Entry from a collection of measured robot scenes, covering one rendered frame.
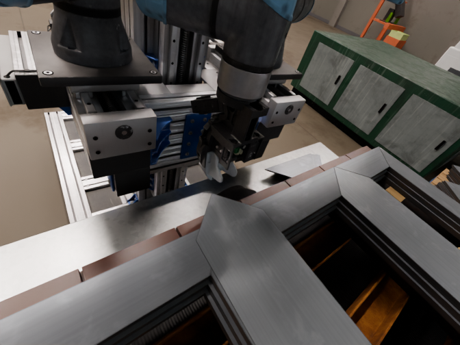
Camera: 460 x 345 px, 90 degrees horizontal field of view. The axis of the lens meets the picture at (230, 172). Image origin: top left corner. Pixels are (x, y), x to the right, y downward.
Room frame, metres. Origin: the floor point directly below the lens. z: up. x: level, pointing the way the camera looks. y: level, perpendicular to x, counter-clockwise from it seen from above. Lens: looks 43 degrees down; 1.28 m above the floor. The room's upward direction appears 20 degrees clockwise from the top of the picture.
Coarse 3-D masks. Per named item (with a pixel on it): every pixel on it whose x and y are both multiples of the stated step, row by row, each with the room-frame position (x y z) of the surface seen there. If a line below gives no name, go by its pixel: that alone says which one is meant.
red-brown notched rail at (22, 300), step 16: (336, 160) 0.74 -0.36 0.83; (304, 176) 0.59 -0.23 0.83; (256, 192) 0.45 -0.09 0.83; (272, 192) 0.47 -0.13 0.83; (192, 224) 0.29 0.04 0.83; (144, 240) 0.21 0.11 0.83; (160, 240) 0.22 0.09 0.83; (112, 256) 0.16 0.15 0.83; (128, 256) 0.17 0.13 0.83; (80, 272) 0.12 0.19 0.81; (96, 272) 0.13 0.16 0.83; (32, 288) 0.08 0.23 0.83; (48, 288) 0.09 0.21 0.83; (64, 288) 0.09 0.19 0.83; (0, 304) 0.05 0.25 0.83; (16, 304) 0.05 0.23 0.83; (32, 304) 0.06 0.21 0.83
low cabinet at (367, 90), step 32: (320, 32) 3.45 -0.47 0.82; (320, 64) 3.28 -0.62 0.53; (352, 64) 3.02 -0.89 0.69; (384, 64) 2.87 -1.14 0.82; (416, 64) 3.62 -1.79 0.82; (320, 96) 3.12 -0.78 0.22; (352, 96) 2.87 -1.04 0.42; (384, 96) 2.66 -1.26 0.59; (416, 96) 2.49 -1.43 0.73; (448, 96) 2.48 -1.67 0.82; (352, 128) 2.72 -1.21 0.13; (384, 128) 2.52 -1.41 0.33; (416, 128) 2.36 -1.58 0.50; (448, 128) 2.22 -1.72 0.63; (416, 160) 2.21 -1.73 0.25; (448, 160) 2.47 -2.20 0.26
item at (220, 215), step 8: (232, 200) 0.36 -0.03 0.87; (208, 208) 0.31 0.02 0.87; (216, 208) 0.32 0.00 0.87; (224, 208) 0.32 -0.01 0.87; (232, 208) 0.33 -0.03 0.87; (240, 208) 0.34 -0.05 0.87; (248, 208) 0.35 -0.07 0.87; (256, 208) 0.36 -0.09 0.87; (208, 216) 0.29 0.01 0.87; (216, 216) 0.30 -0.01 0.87; (224, 216) 0.30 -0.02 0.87; (232, 216) 0.31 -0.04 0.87; (240, 216) 0.32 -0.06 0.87; (248, 216) 0.33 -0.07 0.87; (208, 224) 0.27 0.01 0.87; (216, 224) 0.28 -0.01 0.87; (224, 224) 0.29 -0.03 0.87; (232, 224) 0.29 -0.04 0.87; (200, 232) 0.25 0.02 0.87; (208, 232) 0.25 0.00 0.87
